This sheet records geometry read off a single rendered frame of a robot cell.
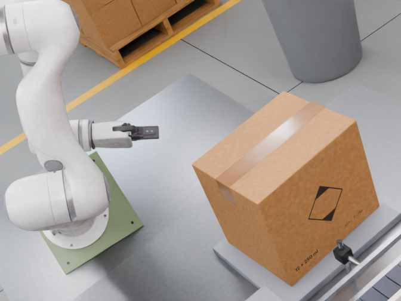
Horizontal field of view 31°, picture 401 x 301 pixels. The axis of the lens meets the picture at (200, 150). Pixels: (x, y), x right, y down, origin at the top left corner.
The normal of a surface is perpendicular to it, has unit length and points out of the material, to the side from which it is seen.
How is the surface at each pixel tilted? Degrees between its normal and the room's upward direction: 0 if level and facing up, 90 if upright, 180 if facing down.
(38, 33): 82
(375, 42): 0
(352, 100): 0
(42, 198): 49
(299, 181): 90
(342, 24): 94
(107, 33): 90
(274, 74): 0
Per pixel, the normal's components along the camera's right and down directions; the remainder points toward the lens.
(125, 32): 0.51, 0.38
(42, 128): 0.07, 0.39
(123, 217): 0.09, -0.19
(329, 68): 0.09, 0.65
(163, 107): -0.33, -0.74
